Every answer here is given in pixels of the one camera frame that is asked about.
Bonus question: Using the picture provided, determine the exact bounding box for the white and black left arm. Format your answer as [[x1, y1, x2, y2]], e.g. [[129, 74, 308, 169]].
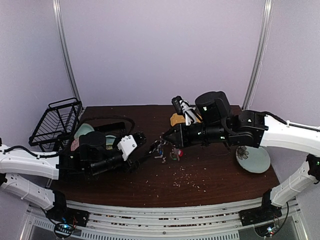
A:
[[0, 131, 147, 222]]

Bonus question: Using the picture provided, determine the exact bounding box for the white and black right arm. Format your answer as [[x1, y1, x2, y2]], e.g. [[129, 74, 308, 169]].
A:
[[162, 91, 320, 221]]

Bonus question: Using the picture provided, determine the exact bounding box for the yellow polka dot plate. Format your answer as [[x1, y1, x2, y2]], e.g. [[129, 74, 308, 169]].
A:
[[170, 113, 202, 127]]

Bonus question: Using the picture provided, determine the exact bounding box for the teal bowl in stand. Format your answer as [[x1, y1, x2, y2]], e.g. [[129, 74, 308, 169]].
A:
[[73, 123, 95, 139]]

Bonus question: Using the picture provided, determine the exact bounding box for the teal floral plate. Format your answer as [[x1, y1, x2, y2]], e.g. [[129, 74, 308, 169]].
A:
[[235, 146, 271, 174]]

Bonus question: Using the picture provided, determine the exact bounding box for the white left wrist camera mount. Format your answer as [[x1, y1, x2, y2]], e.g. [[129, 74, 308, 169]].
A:
[[117, 135, 138, 161]]

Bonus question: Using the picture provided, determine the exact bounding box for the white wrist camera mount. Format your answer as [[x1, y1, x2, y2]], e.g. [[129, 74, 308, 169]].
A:
[[180, 100, 197, 126], [117, 135, 138, 161]]

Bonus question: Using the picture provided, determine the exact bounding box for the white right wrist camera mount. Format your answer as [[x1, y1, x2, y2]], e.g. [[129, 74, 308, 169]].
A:
[[180, 100, 197, 126]]

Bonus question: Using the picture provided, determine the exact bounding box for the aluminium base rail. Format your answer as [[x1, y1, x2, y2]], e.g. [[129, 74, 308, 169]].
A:
[[24, 197, 301, 240]]

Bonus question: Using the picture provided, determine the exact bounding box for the black wire dish rack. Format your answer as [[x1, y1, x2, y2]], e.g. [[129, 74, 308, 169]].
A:
[[28, 97, 83, 152]]

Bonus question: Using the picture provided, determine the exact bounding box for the left aluminium corner post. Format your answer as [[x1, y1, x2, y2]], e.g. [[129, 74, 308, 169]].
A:
[[52, 0, 81, 100]]

